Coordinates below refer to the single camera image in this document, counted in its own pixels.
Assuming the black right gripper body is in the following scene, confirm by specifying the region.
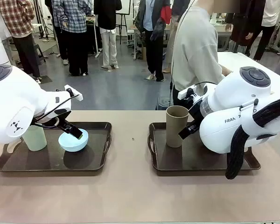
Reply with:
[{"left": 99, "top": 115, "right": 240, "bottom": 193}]
[{"left": 188, "top": 102, "right": 205, "bottom": 128}]

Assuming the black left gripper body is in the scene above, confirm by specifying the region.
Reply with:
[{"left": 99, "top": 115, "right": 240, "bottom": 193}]
[{"left": 34, "top": 109, "right": 72, "bottom": 129}]

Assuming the brown tall cup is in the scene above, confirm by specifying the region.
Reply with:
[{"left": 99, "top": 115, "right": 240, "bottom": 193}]
[{"left": 166, "top": 105, "right": 189, "bottom": 148}]

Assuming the light blue bowl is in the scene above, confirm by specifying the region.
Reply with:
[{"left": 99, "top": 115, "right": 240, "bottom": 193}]
[{"left": 58, "top": 128, "right": 89, "bottom": 153}]

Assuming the pale green tall cup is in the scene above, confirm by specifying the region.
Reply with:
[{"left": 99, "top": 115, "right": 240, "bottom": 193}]
[{"left": 21, "top": 125, "right": 48, "bottom": 152}]

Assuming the dark brown serving tray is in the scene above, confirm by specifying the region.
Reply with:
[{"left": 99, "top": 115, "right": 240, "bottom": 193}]
[
  {"left": 0, "top": 121, "right": 113, "bottom": 173},
  {"left": 147, "top": 121, "right": 261, "bottom": 173}
]

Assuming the black floor mat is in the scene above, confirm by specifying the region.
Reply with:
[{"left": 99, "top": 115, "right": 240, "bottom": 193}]
[{"left": 35, "top": 75, "right": 54, "bottom": 84}]

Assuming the grey plastic stool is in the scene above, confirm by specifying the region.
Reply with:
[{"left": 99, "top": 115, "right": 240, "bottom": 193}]
[{"left": 155, "top": 95, "right": 176, "bottom": 111}]

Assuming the white side table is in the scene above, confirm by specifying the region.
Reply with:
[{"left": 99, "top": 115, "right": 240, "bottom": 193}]
[{"left": 216, "top": 51, "right": 280, "bottom": 98}]

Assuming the person in cream shirt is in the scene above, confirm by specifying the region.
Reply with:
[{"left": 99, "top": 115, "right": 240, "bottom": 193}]
[{"left": 171, "top": 6, "right": 233, "bottom": 110}]

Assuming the black stool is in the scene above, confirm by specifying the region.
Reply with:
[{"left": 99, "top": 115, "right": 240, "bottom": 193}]
[{"left": 29, "top": 42, "right": 47, "bottom": 63}]

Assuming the person in dark jacket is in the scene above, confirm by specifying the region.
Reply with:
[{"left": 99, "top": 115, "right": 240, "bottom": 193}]
[{"left": 134, "top": 0, "right": 175, "bottom": 83}]

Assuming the grey background desk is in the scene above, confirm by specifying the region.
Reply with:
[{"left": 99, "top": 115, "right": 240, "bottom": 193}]
[{"left": 210, "top": 18, "right": 234, "bottom": 52}]

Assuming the person in blue plaid shirt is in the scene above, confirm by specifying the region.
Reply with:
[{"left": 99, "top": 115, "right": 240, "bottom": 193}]
[{"left": 45, "top": 0, "right": 90, "bottom": 77}]

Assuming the person in long black coat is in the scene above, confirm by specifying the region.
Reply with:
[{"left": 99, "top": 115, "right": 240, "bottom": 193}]
[{"left": 224, "top": 0, "right": 267, "bottom": 48}]

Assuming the red bag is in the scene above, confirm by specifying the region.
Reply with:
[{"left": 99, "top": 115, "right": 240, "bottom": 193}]
[{"left": 160, "top": 5, "right": 172, "bottom": 25}]

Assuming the white background desk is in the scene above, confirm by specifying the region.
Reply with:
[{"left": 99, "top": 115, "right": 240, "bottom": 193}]
[{"left": 126, "top": 23, "right": 146, "bottom": 61}]

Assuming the black easel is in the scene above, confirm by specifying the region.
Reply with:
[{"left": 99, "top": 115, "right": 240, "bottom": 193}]
[{"left": 116, "top": 13, "right": 130, "bottom": 46}]

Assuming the person in red plaid shirt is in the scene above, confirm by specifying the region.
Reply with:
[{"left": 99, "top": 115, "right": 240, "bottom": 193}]
[{"left": 0, "top": 0, "right": 42, "bottom": 84}]

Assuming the person in black top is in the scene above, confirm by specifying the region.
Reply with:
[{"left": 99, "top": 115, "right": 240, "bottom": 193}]
[{"left": 93, "top": 0, "right": 123, "bottom": 69}]

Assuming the whiteboard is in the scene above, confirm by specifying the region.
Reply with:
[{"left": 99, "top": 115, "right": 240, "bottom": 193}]
[{"left": 118, "top": 0, "right": 132, "bottom": 15}]

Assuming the person in white shirt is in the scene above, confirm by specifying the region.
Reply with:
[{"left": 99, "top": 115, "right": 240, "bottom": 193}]
[{"left": 252, "top": 0, "right": 280, "bottom": 63}]

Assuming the thin black left camera cable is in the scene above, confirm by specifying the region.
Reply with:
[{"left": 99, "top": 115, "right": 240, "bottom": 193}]
[{"left": 33, "top": 90, "right": 81, "bottom": 128}]

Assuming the thin black camera cable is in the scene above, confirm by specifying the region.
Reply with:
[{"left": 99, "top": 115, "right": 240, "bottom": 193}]
[
  {"left": 33, "top": 90, "right": 81, "bottom": 128},
  {"left": 193, "top": 81, "right": 219, "bottom": 88}
]

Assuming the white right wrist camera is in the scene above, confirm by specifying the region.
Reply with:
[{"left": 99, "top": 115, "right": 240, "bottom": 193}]
[{"left": 177, "top": 85, "right": 203, "bottom": 105}]

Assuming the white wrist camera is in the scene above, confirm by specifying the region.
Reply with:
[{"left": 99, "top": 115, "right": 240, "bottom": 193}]
[
  {"left": 64, "top": 84, "right": 83, "bottom": 102},
  {"left": 177, "top": 85, "right": 203, "bottom": 105}
]

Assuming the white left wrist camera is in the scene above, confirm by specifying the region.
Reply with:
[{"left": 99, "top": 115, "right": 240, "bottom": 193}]
[{"left": 64, "top": 84, "right": 83, "bottom": 102}]

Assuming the thin black right camera cable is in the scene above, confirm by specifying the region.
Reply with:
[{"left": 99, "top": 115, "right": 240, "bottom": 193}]
[{"left": 193, "top": 81, "right": 219, "bottom": 88}]

